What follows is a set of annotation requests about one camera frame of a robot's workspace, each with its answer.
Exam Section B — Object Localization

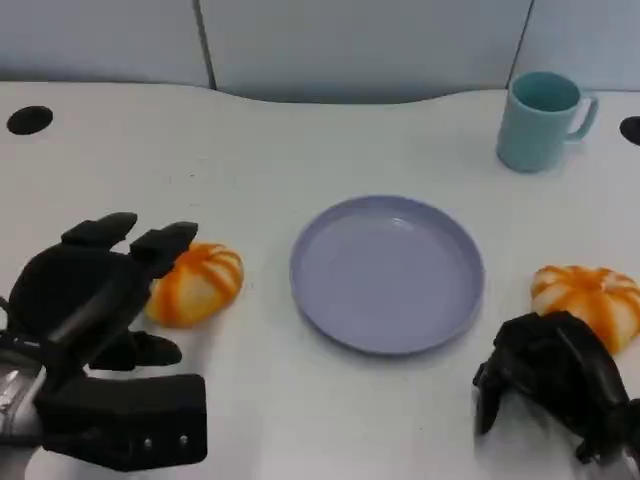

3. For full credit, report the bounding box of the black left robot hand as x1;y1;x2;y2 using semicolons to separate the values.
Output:
7;212;200;386

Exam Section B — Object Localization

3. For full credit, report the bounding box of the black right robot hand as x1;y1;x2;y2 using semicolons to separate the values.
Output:
472;310;640;465

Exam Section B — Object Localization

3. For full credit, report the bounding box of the orange and white bread roll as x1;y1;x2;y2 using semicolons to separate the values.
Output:
144;242;245;329
530;264;640;356

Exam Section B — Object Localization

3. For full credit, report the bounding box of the lilac plate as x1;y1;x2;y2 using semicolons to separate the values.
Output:
288;194;486;357

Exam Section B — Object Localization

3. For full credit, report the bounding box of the pale green mug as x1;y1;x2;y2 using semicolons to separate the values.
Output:
495;70;600;174

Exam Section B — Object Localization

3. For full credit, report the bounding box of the grey partition panel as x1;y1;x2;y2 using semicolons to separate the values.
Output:
197;0;534;105
514;0;640;92
0;0;211;89

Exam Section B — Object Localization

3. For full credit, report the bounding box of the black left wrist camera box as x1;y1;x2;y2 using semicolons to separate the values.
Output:
34;373;209;474

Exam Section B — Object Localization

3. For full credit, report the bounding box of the black table cable grommet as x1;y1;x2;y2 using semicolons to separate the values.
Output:
6;105;54;136
618;116;640;147

